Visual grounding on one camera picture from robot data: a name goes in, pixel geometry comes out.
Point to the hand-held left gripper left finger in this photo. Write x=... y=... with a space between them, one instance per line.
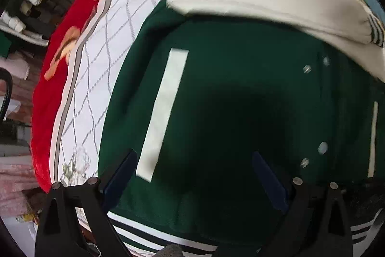
x=120 y=178

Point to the pile of folded clothes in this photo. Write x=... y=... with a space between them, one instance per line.
x=33 y=7

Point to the pink lace cloth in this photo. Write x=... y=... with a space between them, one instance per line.
x=13 y=184

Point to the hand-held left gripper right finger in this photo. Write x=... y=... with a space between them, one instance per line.
x=270 y=181

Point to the red floral printed blanket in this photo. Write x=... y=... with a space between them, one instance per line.
x=75 y=58

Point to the green varsity jacket white sleeves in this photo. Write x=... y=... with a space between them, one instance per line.
x=228 y=100

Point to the black curved bar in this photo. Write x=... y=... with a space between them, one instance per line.
x=6 y=91

